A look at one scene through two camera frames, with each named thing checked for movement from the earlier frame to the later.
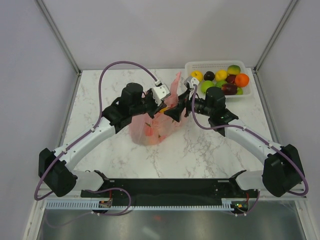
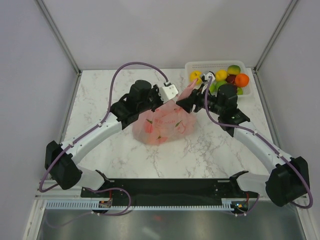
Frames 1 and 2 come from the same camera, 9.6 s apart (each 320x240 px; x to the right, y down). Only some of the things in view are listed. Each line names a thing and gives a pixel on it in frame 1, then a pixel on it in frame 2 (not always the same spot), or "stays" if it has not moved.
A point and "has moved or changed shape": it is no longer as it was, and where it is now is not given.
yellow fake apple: [197, 74] stays
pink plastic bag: [150, 130] has moved or changed shape
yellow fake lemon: [221, 75] stays
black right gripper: [184, 101] → [195, 98]
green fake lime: [219, 83] stays
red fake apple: [231, 78] stays
